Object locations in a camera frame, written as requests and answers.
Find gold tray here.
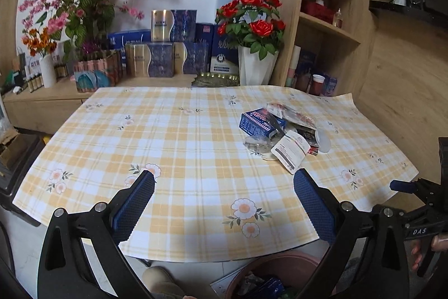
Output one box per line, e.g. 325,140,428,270
192,72,240,87

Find brown paper cup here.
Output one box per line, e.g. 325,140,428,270
297,73,312,93

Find red rose bouquet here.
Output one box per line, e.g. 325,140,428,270
214,0,286,61

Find small blue box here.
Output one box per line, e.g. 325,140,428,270
324,75,339,97

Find yellow plaid floral tablecloth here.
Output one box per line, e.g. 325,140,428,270
12,85,419,263

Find dark blue patterned box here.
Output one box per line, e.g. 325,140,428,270
297,50,317,75

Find blue coffee box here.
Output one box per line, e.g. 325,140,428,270
257,278,285,298

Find stack of pastel cups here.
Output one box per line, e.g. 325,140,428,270
286,45,302,88

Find red white paper cup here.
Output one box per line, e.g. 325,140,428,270
311,74,326,96

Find orange flowers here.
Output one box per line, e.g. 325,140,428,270
21,27,58,58

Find person's right hand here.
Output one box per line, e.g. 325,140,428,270
411,235,448,270

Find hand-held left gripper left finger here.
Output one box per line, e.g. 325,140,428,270
37,170,155,299

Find dark blue tall box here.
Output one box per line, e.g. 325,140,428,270
195,22,216,72

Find white ribbed vase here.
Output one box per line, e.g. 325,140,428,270
39,54,57,89

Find blue white carton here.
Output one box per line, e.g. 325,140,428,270
209,36,240,73

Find black packet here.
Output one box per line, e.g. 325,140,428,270
296,126,317,145

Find silver foil bag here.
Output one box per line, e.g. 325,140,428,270
241,273,263,293

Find brown plastic bin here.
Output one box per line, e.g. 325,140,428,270
224,253,337,299

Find blue gold gift box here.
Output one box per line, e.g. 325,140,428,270
173,41,211,74
151,9,197,44
125,43,174,78

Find white faceted vase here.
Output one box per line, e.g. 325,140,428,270
238,46,279,87

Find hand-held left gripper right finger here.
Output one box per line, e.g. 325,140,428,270
293,169,414,299

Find brown plush slipper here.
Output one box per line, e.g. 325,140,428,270
142,266,186,299

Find flat blue white box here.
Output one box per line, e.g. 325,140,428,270
108,29,153,51

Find row of small bottles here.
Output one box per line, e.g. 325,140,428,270
24,73,44,93

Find red basket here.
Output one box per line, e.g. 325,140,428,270
301,0,335,24

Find black wall shelf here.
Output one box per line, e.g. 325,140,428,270
369,0,448,23

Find wooden shelf unit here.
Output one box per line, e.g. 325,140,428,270
268,0,372,100

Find crushed clear plastic bottle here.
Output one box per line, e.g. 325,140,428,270
244,134,277,159

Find cream yogurt cup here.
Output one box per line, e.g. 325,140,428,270
313,128,331,154

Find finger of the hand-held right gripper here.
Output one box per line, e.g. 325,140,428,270
390,178,443,215

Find blue milk carton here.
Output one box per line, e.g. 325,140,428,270
239,108,288,140

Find red white wrapper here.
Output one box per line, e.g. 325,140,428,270
267,102,316,126

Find scalloped wooden planter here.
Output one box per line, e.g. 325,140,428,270
73,50,123,93

